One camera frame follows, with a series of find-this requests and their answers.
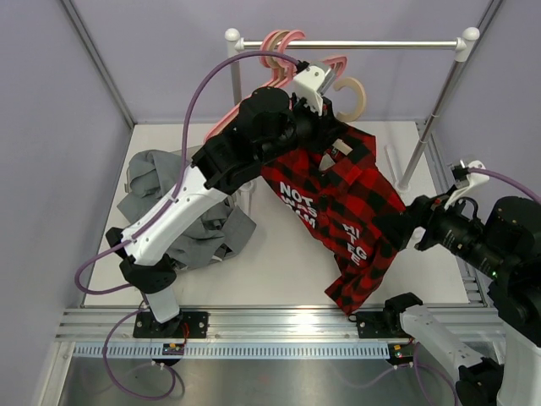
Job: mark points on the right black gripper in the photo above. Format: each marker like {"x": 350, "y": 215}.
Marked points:
{"x": 424, "y": 211}

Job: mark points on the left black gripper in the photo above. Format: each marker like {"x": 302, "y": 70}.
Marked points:
{"x": 325, "y": 127}

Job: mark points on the slotted cable duct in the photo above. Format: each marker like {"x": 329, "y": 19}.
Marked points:
{"x": 201, "y": 350}

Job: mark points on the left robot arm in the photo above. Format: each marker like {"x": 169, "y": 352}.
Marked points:
{"x": 269, "y": 124}

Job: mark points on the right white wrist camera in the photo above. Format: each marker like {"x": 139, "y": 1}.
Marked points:
{"x": 465, "y": 180}

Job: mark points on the metal clothes rack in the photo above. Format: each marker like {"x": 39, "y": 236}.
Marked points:
{"x": 384, "y": 80}

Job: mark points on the grey shirt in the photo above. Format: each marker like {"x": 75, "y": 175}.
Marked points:
{"x": 217, "y": 235}

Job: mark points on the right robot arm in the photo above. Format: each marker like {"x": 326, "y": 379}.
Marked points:
{"x": 506, "y": 249}

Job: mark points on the red black plaid shirt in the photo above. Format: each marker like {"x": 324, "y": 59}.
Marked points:
{"x": 337, "y": 197}

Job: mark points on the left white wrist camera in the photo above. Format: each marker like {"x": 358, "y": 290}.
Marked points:
{"x": 311, "y": 84}

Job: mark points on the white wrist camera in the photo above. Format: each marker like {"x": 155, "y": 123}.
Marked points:
{"x": 311, "y": 84}
{"x": 465, "y": 180}

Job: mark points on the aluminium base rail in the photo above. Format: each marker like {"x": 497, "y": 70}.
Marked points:
{"x": 274, "y": 325}

